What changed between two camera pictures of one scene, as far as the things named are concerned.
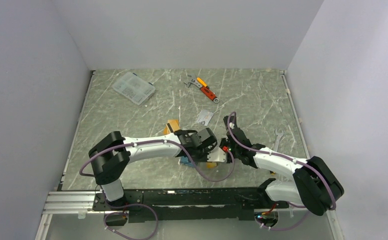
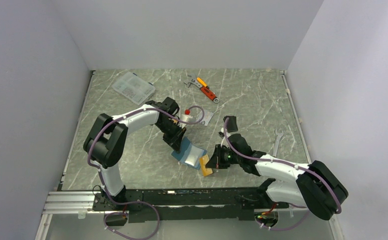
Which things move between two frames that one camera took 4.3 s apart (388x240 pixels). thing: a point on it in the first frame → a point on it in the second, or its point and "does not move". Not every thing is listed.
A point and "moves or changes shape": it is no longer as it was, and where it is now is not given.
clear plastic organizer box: x=134 y=87 does not move
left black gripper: x=207 y=149 → x=175 y=141
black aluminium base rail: x=170 y=204 does not move
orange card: x=172 y=126 moves or changes shape
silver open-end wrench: x=278 y=135 does not move
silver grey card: x=204 y=117 does not move
